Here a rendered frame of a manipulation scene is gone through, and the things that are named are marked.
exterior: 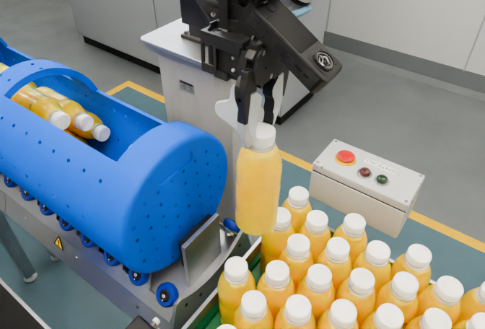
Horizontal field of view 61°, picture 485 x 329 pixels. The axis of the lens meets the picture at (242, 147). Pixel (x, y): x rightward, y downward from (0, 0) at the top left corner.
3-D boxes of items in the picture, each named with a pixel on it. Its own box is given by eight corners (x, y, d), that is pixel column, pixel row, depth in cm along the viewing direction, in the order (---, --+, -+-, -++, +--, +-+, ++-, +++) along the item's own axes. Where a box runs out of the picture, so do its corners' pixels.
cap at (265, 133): (280, 143, 55) (281, 132, 54) (257, 152, 54) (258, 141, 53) (263, 128, 58) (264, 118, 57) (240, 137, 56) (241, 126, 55)
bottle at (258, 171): (284, 226, 65) (295, 143, 55) (250, 244, 62) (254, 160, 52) (260, 200, 69) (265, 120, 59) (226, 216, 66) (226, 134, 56)
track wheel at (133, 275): (138, 257, 81) (130, 258, 79) (154, 268, 79) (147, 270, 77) (130, 276, 82) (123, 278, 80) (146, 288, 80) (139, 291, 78)
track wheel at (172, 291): (165, 276, 78) (158, 278, 76) (182, 289, 76) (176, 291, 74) (157, 297, 78) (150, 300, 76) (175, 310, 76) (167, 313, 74)
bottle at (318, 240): (289, 283, 85) (296, 233, 74) (294, 257, 90) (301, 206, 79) (321, 291, 84) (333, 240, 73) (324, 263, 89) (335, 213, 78)
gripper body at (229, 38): (237, 55, 56) (238, -39, 48) (291, 73, 52) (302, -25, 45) (200, 76, 51) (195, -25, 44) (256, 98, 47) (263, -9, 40)
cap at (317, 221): (304, 229, 75) (305, 223, 74) (307, 213, 78) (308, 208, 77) (325, 234, 74) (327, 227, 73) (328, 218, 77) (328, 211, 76)
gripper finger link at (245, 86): (250, 113, 53) (259, 47, 49) (260, 117, 52) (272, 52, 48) (227, 124, 49) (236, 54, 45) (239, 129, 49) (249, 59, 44)
